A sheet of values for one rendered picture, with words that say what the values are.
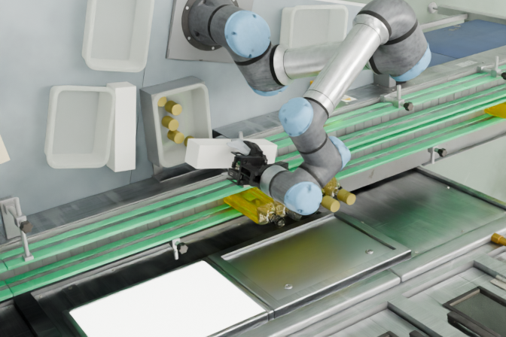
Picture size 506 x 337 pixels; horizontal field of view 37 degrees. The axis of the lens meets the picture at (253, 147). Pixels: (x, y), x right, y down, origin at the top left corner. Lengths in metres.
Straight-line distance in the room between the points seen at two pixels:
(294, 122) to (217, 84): 0.71
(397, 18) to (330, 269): 0.71
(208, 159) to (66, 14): 0.53
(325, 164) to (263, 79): 0.47
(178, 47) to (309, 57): 0.39
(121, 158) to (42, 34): 0.40
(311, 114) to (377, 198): 0.96
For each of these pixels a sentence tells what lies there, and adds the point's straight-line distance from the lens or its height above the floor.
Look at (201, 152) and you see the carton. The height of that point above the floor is 1.11.
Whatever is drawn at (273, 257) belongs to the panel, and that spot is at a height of 1.10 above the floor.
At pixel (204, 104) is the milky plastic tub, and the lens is 2.21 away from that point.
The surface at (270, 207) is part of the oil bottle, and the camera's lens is 2.12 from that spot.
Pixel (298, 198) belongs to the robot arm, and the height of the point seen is 1.44.
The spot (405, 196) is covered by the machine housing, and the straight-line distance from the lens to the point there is 2.58.
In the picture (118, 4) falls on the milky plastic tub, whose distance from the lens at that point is 2.12.
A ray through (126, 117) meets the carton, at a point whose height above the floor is 0.81.
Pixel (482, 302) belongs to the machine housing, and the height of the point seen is 1.56.
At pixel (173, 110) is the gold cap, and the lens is 2.19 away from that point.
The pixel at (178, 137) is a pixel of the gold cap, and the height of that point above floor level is 0.81.
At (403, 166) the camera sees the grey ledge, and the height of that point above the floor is 0.88.
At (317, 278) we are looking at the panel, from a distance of 2.08.
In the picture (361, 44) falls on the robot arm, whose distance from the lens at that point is 1.78.
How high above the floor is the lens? 2.67
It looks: 52 degrees down
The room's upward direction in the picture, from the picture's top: 118 degrees clockwise
